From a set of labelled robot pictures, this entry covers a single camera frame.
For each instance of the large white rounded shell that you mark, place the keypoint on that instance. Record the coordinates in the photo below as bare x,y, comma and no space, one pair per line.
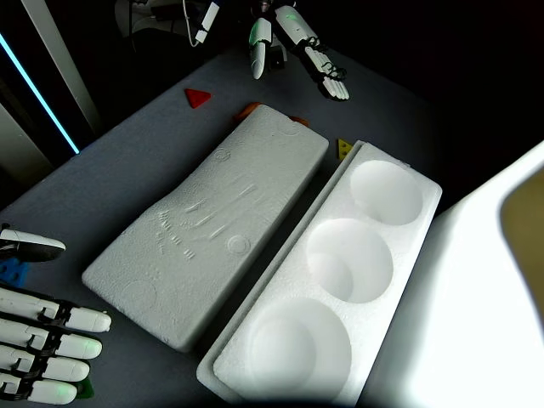
467,306

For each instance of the yellow triangle block with holes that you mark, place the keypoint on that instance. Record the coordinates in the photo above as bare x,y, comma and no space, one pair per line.
343,149

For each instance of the blue toy block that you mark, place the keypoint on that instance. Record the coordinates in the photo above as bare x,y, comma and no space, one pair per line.
13,272

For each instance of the red triangle toy block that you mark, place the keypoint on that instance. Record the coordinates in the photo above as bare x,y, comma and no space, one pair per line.
196,97

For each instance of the white foam tray three hollows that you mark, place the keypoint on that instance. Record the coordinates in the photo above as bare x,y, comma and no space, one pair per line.
323,272

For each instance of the grey table cloth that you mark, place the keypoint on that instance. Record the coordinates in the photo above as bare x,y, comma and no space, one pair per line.
127,170

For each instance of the white-black robot hand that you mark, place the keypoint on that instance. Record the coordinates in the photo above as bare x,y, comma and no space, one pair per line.
51,344
297,25

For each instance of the green toy block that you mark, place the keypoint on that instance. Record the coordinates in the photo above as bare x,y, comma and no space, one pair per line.
86,389

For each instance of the white upright post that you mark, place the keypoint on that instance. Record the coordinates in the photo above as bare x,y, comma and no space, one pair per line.
64,64

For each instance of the white foam lid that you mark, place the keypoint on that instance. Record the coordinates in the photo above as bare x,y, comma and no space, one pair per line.
212,221

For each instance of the orange toy block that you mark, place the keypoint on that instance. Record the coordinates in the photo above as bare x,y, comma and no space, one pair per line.
299,120
246,111

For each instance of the cyan light strip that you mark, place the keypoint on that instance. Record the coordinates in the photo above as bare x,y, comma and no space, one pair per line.
38,91

